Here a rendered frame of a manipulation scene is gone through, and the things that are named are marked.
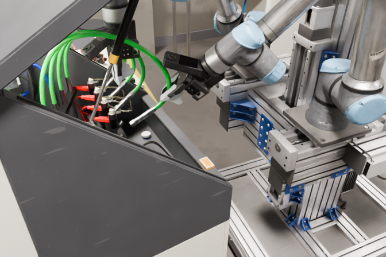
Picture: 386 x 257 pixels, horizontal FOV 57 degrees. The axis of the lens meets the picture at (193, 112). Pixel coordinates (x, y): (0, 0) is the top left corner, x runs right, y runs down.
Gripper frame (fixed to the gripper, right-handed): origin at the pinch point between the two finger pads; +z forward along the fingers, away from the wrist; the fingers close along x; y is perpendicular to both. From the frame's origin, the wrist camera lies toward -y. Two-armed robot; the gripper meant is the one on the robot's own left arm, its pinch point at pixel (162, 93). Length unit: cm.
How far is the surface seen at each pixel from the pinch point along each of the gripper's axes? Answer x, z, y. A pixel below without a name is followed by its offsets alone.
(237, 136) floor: 109, 86, 127
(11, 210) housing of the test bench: -45, 12, -22
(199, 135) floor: 107, 107, 104
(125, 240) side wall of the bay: -37.4, 19.7, 10.4
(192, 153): -1.6, 13.6, 25.2
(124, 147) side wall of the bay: -28.4, -4.5, -9.1
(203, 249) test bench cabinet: -28, 24, 43
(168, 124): 14.6, 24.0, 19.6
